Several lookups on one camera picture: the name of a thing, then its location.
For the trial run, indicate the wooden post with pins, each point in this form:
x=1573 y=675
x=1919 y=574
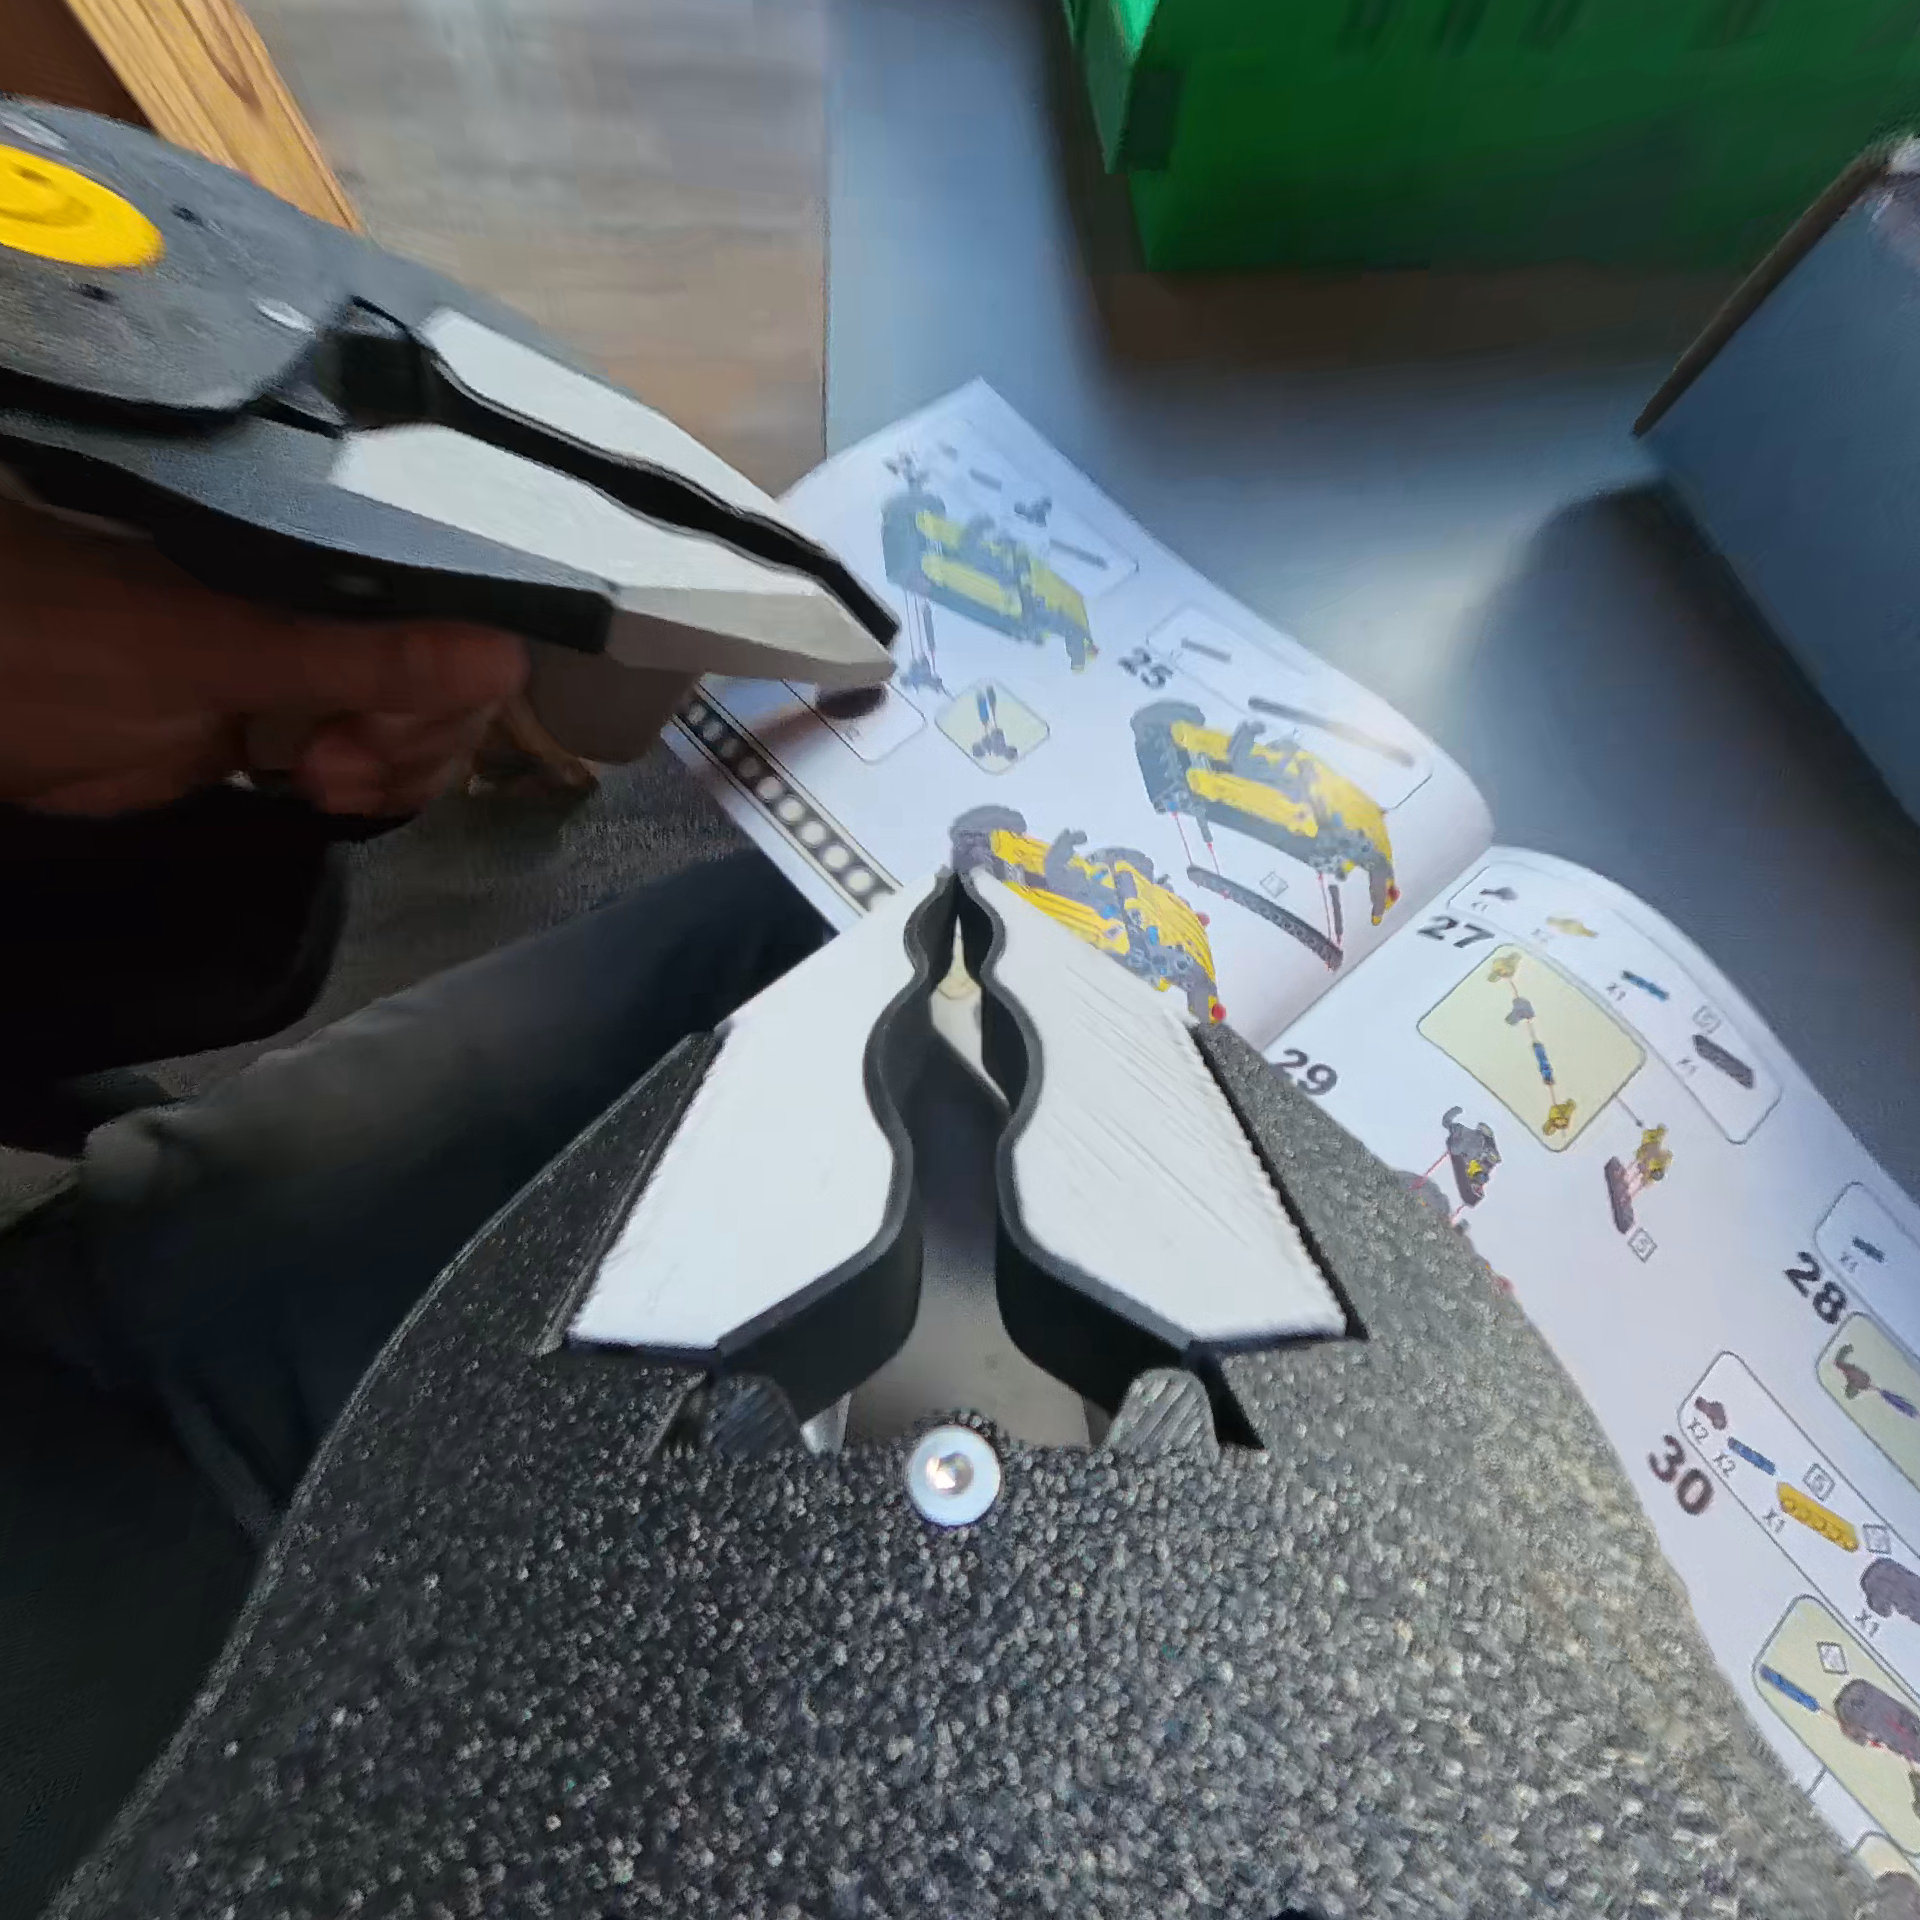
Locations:
x=226 y=106

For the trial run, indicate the green bin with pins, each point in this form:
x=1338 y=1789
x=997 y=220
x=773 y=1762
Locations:
x=1500 y=122

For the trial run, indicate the person's left hand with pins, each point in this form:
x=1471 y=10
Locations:
x=212 y=691

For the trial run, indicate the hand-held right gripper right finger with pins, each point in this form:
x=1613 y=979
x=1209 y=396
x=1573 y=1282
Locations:
x=1170 y=1172

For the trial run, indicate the instruction booklet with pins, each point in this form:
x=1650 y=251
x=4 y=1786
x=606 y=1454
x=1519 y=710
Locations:
x=1500 y=1053

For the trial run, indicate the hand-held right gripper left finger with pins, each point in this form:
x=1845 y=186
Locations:
x=751 y=1188

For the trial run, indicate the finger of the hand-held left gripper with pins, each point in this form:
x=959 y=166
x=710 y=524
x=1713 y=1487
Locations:
x=572 y=572
x=601 y=435

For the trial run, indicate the blue cardboard box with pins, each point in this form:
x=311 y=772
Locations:
x=1816 y=480

